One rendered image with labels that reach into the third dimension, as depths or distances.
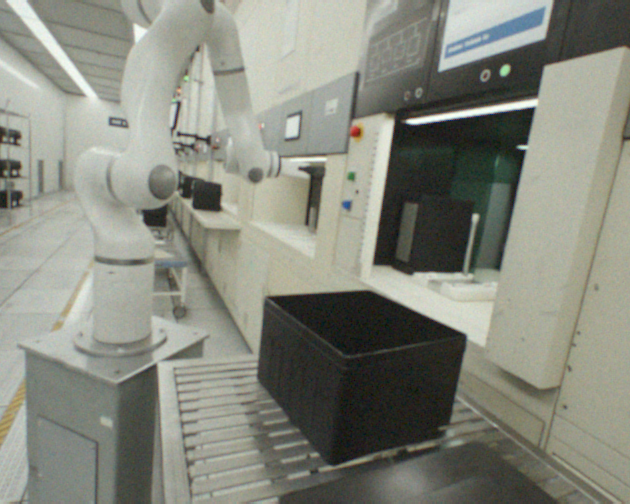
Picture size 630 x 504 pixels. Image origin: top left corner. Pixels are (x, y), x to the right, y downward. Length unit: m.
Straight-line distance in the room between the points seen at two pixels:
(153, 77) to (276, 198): 1.91
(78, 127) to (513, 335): 14.23
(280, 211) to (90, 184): 1.95
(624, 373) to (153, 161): 0.87
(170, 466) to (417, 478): 0.33
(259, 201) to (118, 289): 1.89
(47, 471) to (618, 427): 1.08
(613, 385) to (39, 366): 1.04
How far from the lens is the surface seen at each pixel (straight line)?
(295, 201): 2.76
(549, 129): 0.76
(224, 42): 1.09
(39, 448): 1.08
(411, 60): 1.19
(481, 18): 1.03
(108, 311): 0.91
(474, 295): 1.24
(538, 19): 0.92
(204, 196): 3.55
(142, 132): 0.84
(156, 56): 0.92
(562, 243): 0.71
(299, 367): 0.64
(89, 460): 0.97
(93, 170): 0.89
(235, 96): 1.11
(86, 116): 14.53
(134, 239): 0.87
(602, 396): 0.77
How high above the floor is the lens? 1.16
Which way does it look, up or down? 10 degrees down
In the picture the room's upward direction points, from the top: 7 degrees clockwise
